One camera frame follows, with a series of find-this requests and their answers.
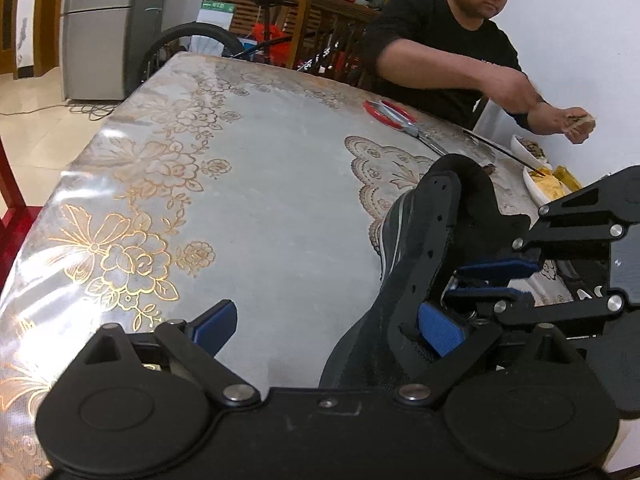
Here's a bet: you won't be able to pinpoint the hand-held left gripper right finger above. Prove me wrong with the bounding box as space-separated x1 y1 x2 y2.
397 302 581 407

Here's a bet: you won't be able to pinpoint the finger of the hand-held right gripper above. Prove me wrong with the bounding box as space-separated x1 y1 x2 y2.
452 165 640 282
445 287 626 338

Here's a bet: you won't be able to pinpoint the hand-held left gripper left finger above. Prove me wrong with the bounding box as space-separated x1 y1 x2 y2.
75 300 261 407

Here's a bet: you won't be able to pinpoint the black sneaker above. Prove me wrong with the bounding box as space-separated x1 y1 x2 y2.
317 155 533 391

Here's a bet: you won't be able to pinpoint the white oval plate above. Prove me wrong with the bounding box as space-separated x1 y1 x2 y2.
522 162 583 206

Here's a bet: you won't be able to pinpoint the yellow fried food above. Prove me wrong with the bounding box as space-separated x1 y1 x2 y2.
530 167 583 198

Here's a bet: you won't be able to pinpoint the pair of dark chopsticks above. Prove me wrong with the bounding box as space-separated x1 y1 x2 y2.
462 129 548 177

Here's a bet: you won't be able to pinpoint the white bowl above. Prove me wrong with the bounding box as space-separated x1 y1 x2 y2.
510 132 553 168

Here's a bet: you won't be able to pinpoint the red wooden chair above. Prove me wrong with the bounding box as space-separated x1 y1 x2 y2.
0 135 41 241

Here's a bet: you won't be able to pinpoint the red plastic bag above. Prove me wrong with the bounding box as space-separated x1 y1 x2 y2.
252 22 296 61

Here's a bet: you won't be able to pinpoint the silver refrigerator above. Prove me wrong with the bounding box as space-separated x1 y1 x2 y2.
60 0 166 102

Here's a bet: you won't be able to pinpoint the green and white box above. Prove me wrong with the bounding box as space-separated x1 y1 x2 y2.
196 0 236 31

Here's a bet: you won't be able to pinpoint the brown wooden chair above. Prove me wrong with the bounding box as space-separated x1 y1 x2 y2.
205 0 386 91

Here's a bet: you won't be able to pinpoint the red-handled scissors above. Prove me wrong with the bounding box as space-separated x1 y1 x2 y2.
362 100 448 156

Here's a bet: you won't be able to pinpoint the cables on floor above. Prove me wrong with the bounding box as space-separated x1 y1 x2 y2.
67 100 121 122

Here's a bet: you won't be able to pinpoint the wooden doorway frame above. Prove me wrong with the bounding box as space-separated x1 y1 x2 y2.
0 0 68 81

